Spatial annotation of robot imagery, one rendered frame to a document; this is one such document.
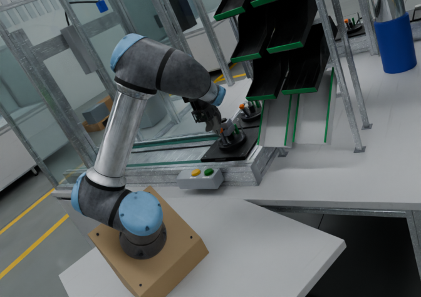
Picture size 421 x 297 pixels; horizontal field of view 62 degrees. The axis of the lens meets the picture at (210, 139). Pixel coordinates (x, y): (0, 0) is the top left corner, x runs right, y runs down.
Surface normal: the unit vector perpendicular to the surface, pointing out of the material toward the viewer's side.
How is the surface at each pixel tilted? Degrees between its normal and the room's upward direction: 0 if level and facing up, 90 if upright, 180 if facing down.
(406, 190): 0
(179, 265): 90
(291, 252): 0
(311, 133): 45
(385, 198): 0
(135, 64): 73
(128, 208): 51
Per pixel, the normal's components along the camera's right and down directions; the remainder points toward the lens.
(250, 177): -0.47, 0.54
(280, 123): -0.70, -0.20
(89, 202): -0.19, 0.18
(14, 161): 0.78, -0.07
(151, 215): 0.25, -0.50
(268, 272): -0.39, -0.84
